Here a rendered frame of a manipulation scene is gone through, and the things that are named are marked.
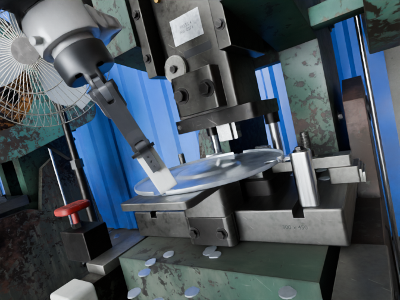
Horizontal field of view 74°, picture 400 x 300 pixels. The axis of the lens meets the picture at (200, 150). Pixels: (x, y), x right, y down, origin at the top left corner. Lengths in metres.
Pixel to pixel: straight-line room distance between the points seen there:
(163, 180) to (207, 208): 0.12
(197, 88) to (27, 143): 1.34
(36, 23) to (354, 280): 0.50
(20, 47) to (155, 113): 1.25
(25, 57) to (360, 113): 1.14
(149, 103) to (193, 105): 1.76
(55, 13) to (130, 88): 2.04
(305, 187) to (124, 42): 0.46
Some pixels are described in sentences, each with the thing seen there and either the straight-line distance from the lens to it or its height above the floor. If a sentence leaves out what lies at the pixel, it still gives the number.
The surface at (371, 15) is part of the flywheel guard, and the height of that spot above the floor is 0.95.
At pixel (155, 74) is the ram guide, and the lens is 0.58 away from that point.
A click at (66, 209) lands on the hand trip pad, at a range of 0.67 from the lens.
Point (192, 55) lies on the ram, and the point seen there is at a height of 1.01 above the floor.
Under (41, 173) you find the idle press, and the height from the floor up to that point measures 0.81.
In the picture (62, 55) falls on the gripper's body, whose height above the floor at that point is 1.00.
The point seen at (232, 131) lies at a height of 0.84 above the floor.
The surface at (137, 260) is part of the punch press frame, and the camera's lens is 0.58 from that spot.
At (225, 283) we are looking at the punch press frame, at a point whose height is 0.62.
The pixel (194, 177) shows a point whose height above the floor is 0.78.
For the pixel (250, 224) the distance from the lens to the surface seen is 0.50.
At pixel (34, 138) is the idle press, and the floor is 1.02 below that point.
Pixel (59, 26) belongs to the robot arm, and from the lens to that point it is 0.40.
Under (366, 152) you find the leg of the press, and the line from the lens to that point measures 0.80.
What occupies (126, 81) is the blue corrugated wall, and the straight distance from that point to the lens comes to 2.45.
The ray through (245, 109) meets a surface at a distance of 0.52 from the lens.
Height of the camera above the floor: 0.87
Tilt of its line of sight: 5 degrees down
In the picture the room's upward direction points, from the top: 14 degrees counter-clockwise
